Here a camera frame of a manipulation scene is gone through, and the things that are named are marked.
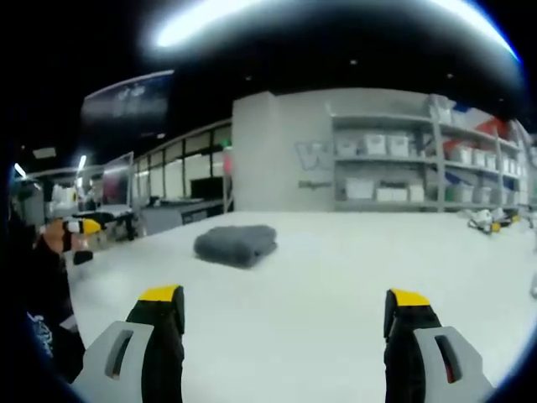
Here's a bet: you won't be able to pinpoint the grey towel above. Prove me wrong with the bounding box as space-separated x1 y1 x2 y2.
193 224 279 270

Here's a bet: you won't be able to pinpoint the person's left hand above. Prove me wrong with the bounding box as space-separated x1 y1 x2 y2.
34 219 75 254

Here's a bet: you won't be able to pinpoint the standing display panel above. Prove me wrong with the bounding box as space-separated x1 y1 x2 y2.
102 151 136 210

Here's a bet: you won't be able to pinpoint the dark workbench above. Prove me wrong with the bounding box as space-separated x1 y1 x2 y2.
140 197 224 237

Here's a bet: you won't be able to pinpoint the dark hanging screen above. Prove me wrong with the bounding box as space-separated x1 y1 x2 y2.
80 69 175 139

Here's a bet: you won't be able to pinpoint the white and yellow device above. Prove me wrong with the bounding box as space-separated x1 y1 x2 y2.
467 208 523 237

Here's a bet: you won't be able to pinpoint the grey metal shelving unit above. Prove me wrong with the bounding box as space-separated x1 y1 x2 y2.
330 95 530 213

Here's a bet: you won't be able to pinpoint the rows of white storage bins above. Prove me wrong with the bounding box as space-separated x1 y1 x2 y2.
337 130 528 206

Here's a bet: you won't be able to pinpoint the long ceiling strip light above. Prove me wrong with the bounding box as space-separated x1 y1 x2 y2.
154 0 518 58

